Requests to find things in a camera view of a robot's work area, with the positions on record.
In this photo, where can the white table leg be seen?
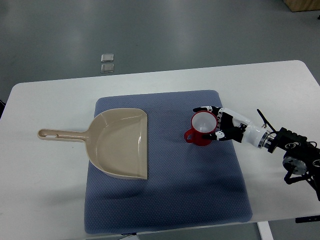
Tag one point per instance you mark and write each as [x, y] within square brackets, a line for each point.
[265, 230]

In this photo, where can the upper metal floor plate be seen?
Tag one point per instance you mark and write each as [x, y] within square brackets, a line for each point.
[107, 57]

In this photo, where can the metal floor plate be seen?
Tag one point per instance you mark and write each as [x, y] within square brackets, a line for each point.
[107, 57]
[107, 68]

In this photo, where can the lower metal floor plate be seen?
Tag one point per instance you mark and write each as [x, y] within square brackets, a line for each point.
[107, 68]

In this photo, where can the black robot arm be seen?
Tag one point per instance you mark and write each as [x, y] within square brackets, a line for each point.
[301, 159]

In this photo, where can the red cup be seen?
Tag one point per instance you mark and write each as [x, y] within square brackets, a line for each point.
[201, 123]

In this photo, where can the blue textured mat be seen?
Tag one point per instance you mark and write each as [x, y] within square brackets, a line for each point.
[187, 185]

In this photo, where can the black table control panel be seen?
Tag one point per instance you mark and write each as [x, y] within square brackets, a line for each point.
[307, 219]

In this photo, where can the beige plastic dustpan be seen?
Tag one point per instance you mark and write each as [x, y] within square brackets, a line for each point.
[116, 142]

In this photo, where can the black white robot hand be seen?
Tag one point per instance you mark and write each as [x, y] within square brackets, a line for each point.
[234, 126]

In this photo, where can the wooden box corner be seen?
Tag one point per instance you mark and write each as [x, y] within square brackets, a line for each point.
[303, 5]

